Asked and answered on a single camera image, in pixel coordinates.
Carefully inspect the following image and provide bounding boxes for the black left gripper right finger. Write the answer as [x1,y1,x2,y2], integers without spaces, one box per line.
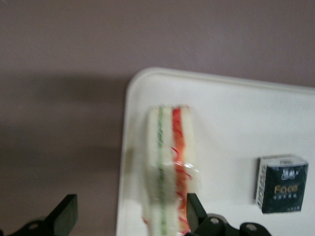
[186,192,273,236]

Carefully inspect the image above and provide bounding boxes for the cream plastic tray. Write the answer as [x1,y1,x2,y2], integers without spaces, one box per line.
[115,67,315,236]

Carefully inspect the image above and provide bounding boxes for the black tissue pack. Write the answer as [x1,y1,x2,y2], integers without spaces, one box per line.
[253,154,311,215]

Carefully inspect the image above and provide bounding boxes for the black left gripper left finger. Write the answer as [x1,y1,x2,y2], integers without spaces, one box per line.
[0,194,78,236]

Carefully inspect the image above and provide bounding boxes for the triangle sandwich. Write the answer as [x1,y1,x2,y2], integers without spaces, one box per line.
[141,105,202,236]

